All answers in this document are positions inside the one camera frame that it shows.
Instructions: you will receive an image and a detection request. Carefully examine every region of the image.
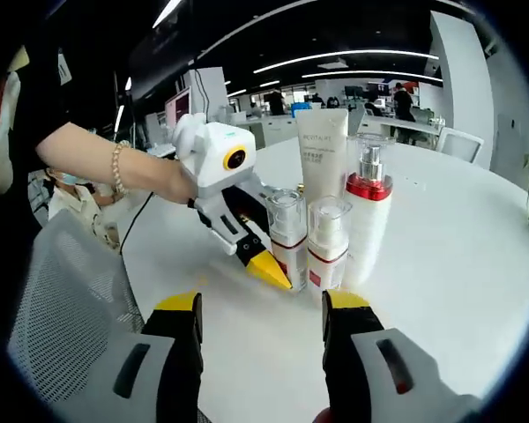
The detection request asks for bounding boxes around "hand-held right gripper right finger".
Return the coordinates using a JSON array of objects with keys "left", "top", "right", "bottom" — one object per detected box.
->
[{"left": 320, "top": 289, "right": 482, "bottom": 423}]

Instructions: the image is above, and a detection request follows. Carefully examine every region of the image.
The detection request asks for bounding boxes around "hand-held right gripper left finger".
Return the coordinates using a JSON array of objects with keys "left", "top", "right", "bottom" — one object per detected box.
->
[{"left": 112, "top": 291, "right": 205, "bottom": 423}]

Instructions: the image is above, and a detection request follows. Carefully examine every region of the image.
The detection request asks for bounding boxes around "small white skincare pump bottle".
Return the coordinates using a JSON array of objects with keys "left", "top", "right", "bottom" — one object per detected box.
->
[
  {"left": 264, "top": 188, "right": 309, "bottom": 291},
  {"left": 306, "top": 196, "right": 354, "bottom": 295}
]

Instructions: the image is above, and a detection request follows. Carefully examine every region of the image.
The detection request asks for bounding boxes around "white skincare tube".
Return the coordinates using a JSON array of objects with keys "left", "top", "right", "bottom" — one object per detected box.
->
[{"left": 295, "top": 108, "right": 350, "bottom": 209}]

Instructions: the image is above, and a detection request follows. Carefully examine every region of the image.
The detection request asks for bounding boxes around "large red-collared white skincare bottle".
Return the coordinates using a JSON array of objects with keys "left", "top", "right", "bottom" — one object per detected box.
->
[{"left": 344, "top": 134, "right": 396, "bottom": 284}]

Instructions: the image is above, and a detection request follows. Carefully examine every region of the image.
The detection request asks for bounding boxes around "person's left hand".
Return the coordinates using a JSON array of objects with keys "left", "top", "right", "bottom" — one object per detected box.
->
[{"left": 152, "top": 157, "right": 199, "bottom": 207}]

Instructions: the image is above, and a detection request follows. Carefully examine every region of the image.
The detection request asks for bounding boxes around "white laptop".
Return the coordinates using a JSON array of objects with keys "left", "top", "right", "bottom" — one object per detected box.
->
[{"left": 164, "top": 85, "right": 193, "bottom": 134}]

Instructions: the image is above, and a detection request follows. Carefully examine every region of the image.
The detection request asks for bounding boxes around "grey mesh office chair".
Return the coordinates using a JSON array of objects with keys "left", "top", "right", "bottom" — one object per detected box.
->
[{"left": 6, "top": 209, "right": 204, "bottom": 423}]

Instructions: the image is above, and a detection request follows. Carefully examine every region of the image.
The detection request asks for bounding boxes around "white chair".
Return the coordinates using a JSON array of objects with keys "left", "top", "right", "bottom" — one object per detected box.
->
[{"left": 436, "top": 126, "right": 486, "bottom": 165}]

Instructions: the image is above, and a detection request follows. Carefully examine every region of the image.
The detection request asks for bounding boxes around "gold bracelet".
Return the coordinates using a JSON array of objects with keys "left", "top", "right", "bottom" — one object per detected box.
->
[{"left": 110, "top": 140, "right": 131, "bottom": 197}]

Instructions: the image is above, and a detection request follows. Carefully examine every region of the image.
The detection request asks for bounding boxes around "black cable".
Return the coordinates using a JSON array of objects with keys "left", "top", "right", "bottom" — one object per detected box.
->
[{"left": 118, "top": 193, "right": 153, "bottom": 257}]

